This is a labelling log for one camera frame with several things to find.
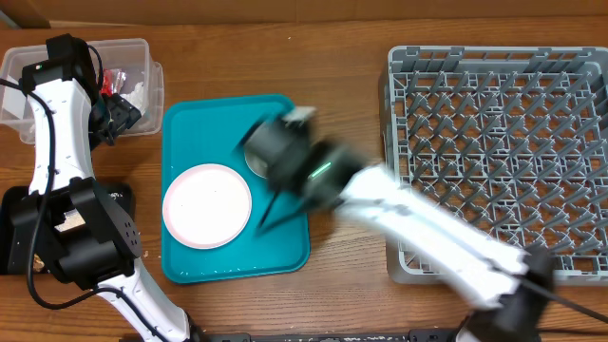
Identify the teal plastic tray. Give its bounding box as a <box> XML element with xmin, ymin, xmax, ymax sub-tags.
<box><xmin>161</xmin><ymin>94</ymin><xmax>311</xmax><ymax>284</ymax></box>

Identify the grey dishwasher rack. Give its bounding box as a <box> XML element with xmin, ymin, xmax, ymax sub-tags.
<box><xmin>379</xmin><ymin>46</ymin><xmax>607</xmax><ymax>286</ymax></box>

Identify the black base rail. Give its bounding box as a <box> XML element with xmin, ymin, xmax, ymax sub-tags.
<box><xmin>207</xmin><ymin>329</ymin><xmax>455</xmax><ymax>342</ymax></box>

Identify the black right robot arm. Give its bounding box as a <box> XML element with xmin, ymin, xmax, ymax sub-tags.
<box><xmin>238</xmin><ymin>117</ymin><xmax>554</xmax><ymax>342</ymax></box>

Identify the black plastic tray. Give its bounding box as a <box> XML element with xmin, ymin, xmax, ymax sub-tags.
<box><xmin>1</xmin><ymin>182</ymin><xmax>136</xmax><ymax>276</ymax></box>

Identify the large white plate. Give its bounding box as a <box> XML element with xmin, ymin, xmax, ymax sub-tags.
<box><xmin>161</xmin><ymin>163</ymin><xmax>253</xmax><ymax>250</ymax></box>

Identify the brown cardboard backdrop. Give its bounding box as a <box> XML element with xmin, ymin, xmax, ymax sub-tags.
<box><xmin>1</xmin><ymin>0</ymin><xmax>607</xmax><ymax>29</ymax></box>

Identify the red snack wrapper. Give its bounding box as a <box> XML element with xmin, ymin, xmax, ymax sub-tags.
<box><xmin>101</xmin><ymin>68</ymin><xmax>126</xmax><ymax>96</ymax></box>

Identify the clear plastic bin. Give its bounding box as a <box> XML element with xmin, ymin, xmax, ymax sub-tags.
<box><xmin>1</xmin><ymin>38</ymin><xmax>164</xmax><ymax>144</ymax></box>

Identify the grey metal bowl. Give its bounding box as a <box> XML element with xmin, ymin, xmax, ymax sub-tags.
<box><xmin>243</xmin><ymin>142</ymin><xmax>269</xmax><ymax>179</ymax></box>

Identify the white napkin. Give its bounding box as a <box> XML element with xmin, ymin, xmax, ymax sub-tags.
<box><xmin>121</xmin><ymin>82</ymin><xmax>145</xmax><ymax>112</ymax></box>

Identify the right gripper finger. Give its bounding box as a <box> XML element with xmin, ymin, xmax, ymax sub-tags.
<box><xmin>257</xmin><ymin>191</ymin><xmax>280</xmax><ymax>228</ymax></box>
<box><xmin>256</xmin><ymin>206</ymin><xmax>308</xmax><ymax>236</ymax></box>

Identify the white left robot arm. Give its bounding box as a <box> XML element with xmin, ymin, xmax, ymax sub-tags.
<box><xmin>1</xmin><ymin>34</ymin><xmax>204</xmax><ymax>341</ymax></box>

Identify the brown food scrap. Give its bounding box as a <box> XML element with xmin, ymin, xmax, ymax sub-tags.
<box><xmin>32</xmin><ymin>255</ymin><xmax>45</xmax><ymax>274</ymax></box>

